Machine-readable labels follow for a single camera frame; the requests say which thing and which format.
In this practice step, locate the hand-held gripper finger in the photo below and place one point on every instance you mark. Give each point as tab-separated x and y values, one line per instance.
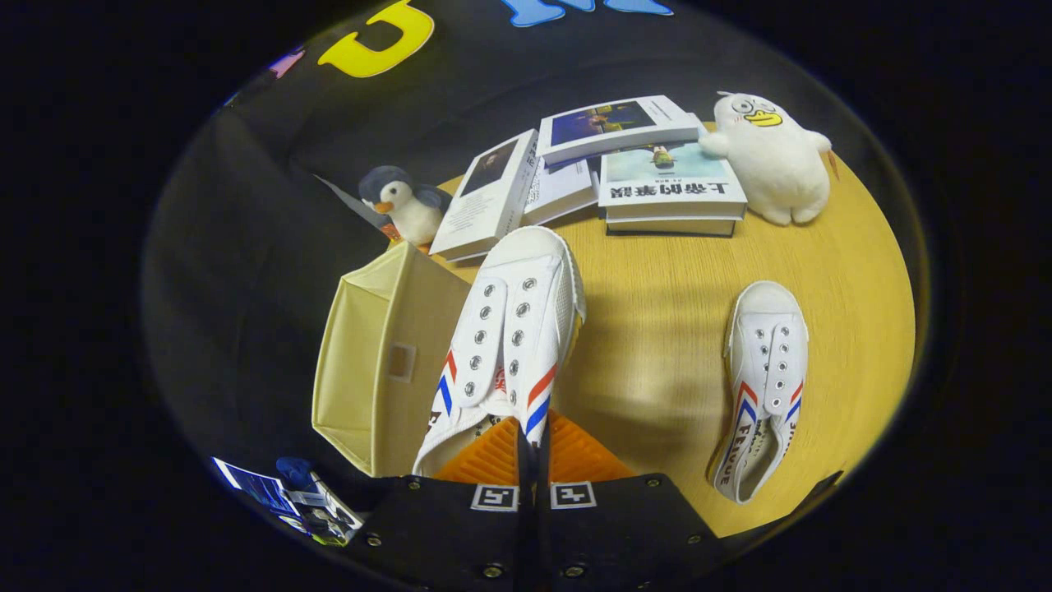
543	469
523	469

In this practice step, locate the white striped canvas shoe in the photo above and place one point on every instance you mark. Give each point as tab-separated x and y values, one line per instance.
509	329
768	353

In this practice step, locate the beige fabric storage box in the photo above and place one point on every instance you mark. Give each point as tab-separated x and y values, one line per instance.
370	329

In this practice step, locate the white grey device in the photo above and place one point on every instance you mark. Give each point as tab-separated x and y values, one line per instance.
329	514

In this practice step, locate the blue cloth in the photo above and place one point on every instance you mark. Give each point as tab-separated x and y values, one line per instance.
296	473

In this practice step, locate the white portrait cover book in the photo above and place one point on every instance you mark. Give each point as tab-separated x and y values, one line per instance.
485	205

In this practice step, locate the lit monitor screen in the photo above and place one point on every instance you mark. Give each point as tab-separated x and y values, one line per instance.
251	487

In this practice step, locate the grey penguin plush toy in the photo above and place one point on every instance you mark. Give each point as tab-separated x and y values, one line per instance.
411	214

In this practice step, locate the plain white text book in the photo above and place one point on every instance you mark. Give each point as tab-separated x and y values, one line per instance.
559	189

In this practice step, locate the sky blue cover book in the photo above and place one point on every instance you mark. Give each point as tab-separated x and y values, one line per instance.
666	185

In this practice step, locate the blue night photo book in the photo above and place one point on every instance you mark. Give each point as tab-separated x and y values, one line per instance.
608	127

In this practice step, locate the white duck plush toy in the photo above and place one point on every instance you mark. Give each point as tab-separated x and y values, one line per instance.
772	173

